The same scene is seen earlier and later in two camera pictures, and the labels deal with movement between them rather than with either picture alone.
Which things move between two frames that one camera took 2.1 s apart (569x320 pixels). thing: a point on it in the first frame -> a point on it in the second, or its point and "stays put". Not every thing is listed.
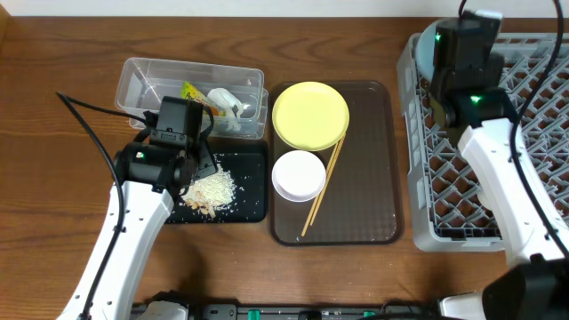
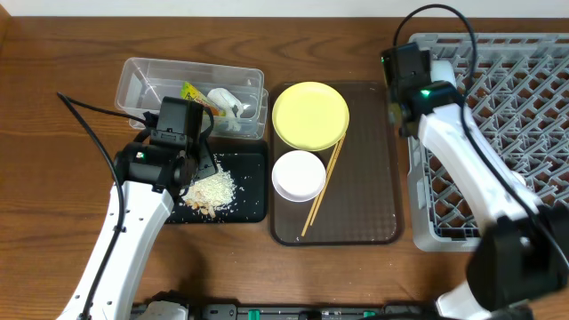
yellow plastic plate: (310, 116) stays put
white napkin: (229, 106) stays put
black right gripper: (436, 114) -> (396, 117)
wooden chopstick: (328, 177) stays put
